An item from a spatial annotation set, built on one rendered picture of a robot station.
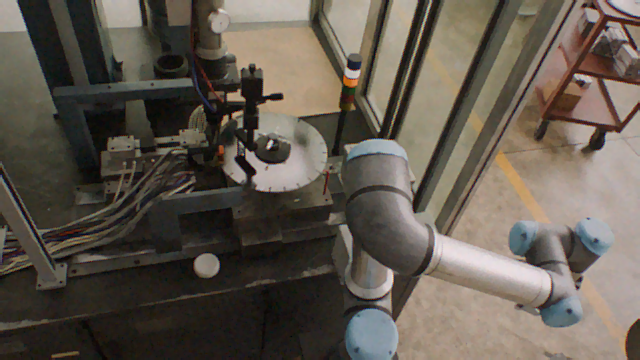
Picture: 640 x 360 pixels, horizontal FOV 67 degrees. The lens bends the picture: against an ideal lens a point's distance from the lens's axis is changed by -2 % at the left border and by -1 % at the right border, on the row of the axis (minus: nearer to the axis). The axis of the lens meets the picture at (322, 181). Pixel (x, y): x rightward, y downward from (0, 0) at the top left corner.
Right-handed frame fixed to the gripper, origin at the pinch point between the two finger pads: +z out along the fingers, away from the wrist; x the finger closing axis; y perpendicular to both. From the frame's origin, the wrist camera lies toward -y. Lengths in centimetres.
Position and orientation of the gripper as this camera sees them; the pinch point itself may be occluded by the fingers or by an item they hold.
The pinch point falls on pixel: (515, 304)
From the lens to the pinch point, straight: 138.1
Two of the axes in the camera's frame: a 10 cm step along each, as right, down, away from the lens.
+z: -1.3, 6.5, 7.5
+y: 8.1, 5.0, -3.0
